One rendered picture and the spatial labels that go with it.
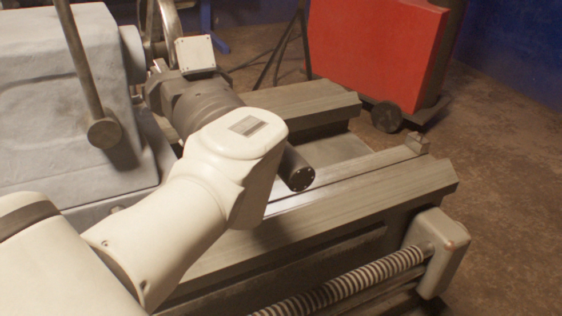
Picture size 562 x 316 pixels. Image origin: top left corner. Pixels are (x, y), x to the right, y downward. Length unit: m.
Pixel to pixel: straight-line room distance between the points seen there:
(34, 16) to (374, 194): 0.64
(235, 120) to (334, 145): 0.77
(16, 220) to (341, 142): 1.02
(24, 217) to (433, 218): 0.83
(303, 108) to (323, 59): 1.79
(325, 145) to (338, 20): 1.66
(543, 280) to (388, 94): 1.31
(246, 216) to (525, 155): 2.61
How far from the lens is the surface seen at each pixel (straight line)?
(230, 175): 0.35
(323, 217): 0.77
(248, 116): 0.42
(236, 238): 0.70
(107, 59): 0.62
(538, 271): 2.17
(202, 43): 0.56
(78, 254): 0.23
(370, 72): 2.67
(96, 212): 0.66
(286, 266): 0.77
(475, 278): 1.97
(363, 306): 0.94
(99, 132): 0.59
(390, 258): 0.87
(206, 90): 0.49
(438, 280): 0.99
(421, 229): 0.95
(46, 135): 0.64
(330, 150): 1.13
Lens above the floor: 1.36
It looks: 36 degrees down
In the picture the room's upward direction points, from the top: 5 degrees clockwise
